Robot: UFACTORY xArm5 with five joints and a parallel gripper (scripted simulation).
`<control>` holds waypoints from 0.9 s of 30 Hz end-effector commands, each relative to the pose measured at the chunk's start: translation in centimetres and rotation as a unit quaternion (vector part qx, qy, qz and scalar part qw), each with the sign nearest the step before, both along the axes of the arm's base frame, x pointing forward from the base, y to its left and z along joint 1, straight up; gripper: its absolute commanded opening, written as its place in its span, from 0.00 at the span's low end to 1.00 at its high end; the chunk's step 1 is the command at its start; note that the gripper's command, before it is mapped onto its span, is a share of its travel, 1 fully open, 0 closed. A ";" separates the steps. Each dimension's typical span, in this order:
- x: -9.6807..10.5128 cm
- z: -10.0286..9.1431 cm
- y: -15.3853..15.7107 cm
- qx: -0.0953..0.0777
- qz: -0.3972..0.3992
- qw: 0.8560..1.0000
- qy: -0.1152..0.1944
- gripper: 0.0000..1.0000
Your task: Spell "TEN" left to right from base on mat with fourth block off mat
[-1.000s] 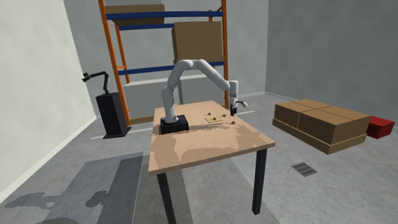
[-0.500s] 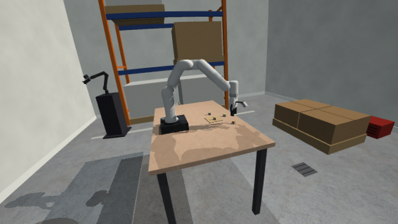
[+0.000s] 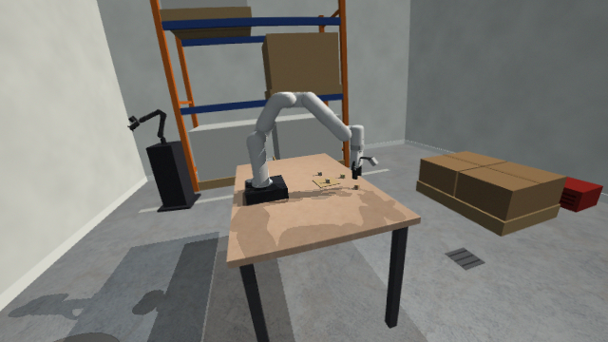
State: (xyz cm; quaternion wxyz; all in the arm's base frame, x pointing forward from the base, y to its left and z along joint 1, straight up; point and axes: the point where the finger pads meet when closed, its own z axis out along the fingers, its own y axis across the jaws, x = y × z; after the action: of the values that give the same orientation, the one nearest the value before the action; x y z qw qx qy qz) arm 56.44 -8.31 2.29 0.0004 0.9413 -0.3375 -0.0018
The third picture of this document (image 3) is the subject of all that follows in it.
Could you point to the tan flat mat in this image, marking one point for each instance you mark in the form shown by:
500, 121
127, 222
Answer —
322, 182

